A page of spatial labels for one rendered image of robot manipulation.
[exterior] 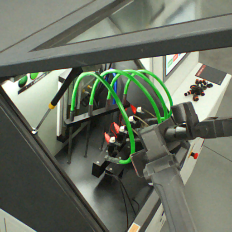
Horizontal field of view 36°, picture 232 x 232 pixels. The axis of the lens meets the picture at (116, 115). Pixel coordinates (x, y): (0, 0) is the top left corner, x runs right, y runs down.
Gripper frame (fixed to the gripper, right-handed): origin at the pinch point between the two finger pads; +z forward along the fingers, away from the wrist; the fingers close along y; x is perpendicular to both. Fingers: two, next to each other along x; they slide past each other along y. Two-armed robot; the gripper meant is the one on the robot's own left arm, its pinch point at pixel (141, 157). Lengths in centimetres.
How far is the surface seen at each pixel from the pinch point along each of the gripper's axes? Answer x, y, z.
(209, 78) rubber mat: -10, -81, 84
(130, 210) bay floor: 27, 1, 43
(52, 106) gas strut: -24.5, 19.6, -3.9
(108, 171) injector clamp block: 7.4, 3.5, 40.2
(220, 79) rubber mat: -7, -88, 83
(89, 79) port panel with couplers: -32, -8, 60
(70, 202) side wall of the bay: 6.7, 24.1, 14.6
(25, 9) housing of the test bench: -63, 11, 32
